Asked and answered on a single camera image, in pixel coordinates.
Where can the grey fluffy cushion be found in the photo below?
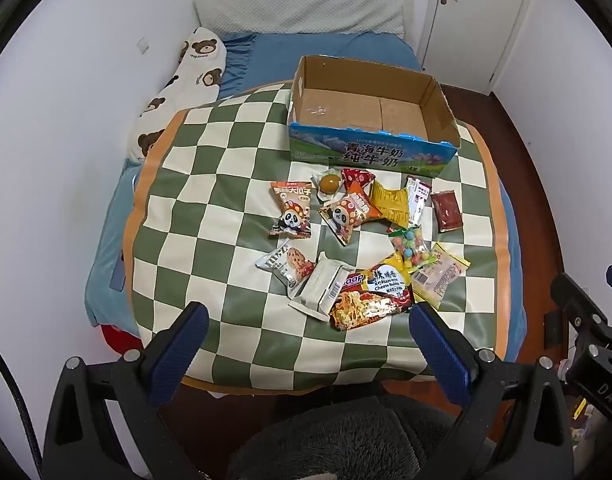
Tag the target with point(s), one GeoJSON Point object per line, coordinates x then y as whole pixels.
{"type": "Point", "coordinates": [336, 435]}

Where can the clear braised egg packet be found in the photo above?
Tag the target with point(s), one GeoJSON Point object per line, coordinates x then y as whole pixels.
{"type": "Point", "coordinates": [328, 183]}

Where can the white door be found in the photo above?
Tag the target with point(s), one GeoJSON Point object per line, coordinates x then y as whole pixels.
{"type": "Point", "coordinates": [476, 25]}

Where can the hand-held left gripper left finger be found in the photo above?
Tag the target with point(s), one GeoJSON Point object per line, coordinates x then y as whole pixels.
{"type": "Point", "coordinates": [186, 342]}

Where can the white wall switch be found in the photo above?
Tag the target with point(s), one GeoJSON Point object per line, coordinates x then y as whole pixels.
{"type": "Point", "coordinates": [144, 45]}

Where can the blue bed sheet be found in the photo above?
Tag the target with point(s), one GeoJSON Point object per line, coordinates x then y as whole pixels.
{"type": "Point", "coordinates": [316, 45]}

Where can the white oat cookie packet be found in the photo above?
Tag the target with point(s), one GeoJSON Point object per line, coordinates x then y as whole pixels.
{"type": "Point", "coordinates": [286, 262]}

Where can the white bear print pillow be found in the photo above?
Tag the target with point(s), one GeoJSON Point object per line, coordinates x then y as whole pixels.
{"type": "Point", "coordinates": [196, 67]}

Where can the yellow instant noodle packet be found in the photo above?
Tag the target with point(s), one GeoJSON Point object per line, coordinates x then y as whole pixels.
{"type": "Point", "coordinates": [373, 295]}

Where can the white red stick sachet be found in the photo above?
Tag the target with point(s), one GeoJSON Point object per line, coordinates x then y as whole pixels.
{"type": "Point", "coordinates": [418, 195]}

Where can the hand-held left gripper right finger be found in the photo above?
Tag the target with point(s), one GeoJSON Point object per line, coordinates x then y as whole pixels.
{"type": "Point", "coordinates": [436, 342]}

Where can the small red snack packet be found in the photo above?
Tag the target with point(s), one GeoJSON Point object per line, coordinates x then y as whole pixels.
{"type": "Point", "coordinates": [357, 178]}

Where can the clear bag of colourful candies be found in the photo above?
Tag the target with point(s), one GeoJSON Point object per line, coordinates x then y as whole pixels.
{"type": "Point", "coordinates": [410, 250]}

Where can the cardboard box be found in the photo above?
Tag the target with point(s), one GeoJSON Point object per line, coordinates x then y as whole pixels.
{"type": "Point", "coordinates": [366, 110]}

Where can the white silver wafer packet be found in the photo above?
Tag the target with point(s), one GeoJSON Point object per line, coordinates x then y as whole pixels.
{"type": "Point", "coordinates": [318, 285]}

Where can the green white checkered mat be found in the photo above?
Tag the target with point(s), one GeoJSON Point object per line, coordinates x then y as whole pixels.
{"type": "Point", "coordinates": [211, 185]}

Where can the yellow white snack packet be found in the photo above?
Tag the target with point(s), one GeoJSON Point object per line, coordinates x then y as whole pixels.
{"type": "Point", "coordinates": [438, 275]}

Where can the grey pillow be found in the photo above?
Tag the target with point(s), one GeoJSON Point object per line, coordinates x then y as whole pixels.
{"type": "Point", "coordinates": [306, 7]}

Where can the yellow ridged snack packet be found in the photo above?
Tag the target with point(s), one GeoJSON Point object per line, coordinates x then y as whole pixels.
{"type": "Point", "coordinates": [391, 202]}

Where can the dark red snack packet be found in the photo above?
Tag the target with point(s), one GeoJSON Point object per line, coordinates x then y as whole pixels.
{"type": "Point", "coordinates": [447, 211]}

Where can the red cloth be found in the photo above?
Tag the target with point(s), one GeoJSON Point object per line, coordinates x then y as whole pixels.
{"type": "Point", "coordinates": [118, 337]}

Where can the orange panda snack packet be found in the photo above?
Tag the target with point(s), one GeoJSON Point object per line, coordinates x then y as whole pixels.
{"type": "Point", "coordinates": [291, 210]}
{"type": "Point", "coordinates": [346, 215]}

